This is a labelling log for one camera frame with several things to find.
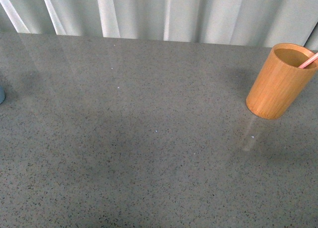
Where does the blue plastic cup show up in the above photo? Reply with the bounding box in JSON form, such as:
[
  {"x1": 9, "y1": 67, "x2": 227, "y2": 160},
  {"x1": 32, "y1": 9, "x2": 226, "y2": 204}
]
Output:
[{"x1": 0, "y1": 86, "x2": 5, "y2": 104}]

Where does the bamboo wooden chopstick holder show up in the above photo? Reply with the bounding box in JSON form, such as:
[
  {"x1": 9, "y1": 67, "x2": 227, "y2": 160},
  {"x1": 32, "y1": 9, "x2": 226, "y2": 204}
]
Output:
[{"x1": 245, "y1": 43, "x2": 318, "y2": 119}]

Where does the white pleated curtain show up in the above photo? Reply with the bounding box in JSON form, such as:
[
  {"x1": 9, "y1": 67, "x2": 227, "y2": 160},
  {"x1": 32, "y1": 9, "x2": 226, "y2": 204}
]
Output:
[{"x1": 0, "y1": 0, "x2": 318, "y2": 50}]

